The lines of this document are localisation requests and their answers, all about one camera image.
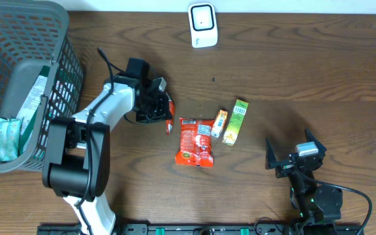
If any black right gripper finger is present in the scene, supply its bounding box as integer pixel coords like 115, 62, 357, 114
265, 138, 277, 170
305, 128, 327, 153

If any slim red snack packet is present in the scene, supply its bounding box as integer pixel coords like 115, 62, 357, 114
166, 93, 175, 136

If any green tea carton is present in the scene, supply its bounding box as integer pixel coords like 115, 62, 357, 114
222, 99, 249, 146

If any orange tissue pack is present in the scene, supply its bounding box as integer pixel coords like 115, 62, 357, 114
211, 110, 228, 138

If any red chips bag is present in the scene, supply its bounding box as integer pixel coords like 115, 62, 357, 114
175, 117, 214, 168

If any green white glove package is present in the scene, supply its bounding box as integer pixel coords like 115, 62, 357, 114
16, 66, 50, 154

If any light green wipes pack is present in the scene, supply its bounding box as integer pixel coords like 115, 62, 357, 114
0, 118, 22, 162

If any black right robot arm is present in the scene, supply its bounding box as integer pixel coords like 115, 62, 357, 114
265, 129, 343, 224

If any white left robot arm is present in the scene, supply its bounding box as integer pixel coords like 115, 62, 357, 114
42, 75, 169, 234

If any grey plastic basket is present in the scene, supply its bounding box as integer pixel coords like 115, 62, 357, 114
0, 1, 84, 173

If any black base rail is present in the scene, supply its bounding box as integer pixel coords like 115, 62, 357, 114
37, 223, 360, 235

